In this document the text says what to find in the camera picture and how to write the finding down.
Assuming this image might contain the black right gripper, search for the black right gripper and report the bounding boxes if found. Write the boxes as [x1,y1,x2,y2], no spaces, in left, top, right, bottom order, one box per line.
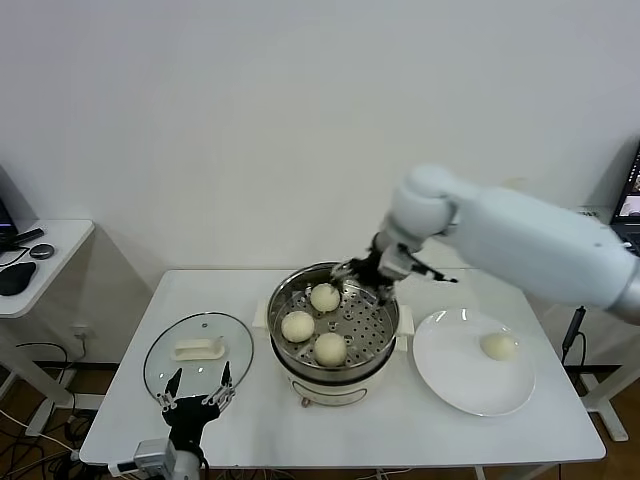
[329,249,398,309]

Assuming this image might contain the black computer mouse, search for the black computer mouse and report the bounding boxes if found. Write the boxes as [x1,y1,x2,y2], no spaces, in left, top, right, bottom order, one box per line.
[0,262,38,297]

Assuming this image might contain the glass lid with cream handle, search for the glass lid with cream handle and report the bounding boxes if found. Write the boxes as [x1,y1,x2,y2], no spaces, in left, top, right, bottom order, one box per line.
[143,312,255,401]

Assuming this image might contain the white steamed baozi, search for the white steamed baozi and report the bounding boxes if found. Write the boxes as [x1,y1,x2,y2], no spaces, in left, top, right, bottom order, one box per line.
[479,333,518,362]
[280,310,316,344]
[309,283,343,315]
[313,332,348,366]

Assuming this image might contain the black looping floor cable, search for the black looping floor cable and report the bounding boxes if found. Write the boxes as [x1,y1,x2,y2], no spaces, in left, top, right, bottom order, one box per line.
[14,342,76,416]

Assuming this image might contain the open black laptop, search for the open black laptop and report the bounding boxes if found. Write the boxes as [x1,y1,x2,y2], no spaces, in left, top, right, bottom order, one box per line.
[610,139,640,251]

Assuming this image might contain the steel steamer pot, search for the steel steamer pot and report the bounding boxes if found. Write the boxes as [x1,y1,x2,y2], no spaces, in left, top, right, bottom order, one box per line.
[252,304,416,409]

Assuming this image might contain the black remote stick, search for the black remote stick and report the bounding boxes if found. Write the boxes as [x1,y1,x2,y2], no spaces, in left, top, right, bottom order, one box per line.
[9,228,45,249]

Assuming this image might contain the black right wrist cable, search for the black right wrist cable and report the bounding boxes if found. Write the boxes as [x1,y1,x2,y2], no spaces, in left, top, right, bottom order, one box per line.
[409,254,460,285]

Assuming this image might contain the black cable with adapter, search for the black cable with adapter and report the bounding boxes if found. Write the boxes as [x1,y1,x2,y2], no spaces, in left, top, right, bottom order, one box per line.
[560,304,586,396]

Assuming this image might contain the round white plate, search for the round white plate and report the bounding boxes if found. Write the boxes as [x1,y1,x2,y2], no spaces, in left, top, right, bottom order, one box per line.
[412,308,536,417]

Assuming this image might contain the white side desk with mouse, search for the white side desk with mouse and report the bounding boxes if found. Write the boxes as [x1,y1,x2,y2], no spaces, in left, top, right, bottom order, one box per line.
[0,218,95,436]

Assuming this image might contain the perforated steel steamer basket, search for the perforated steel steamer basket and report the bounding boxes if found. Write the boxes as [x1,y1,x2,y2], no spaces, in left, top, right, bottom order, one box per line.
[267,263,401,379]

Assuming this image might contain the white side desk with laptop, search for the white side desk with laptop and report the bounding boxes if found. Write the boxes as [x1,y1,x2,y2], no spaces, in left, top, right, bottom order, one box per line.
[574,207,640,444]

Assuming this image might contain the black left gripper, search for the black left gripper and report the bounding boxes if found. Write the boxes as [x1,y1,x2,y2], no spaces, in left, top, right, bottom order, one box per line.
[155,362,237,446]

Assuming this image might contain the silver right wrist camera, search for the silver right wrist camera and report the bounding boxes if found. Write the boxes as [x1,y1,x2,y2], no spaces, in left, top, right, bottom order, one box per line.
[377,243,414,279]

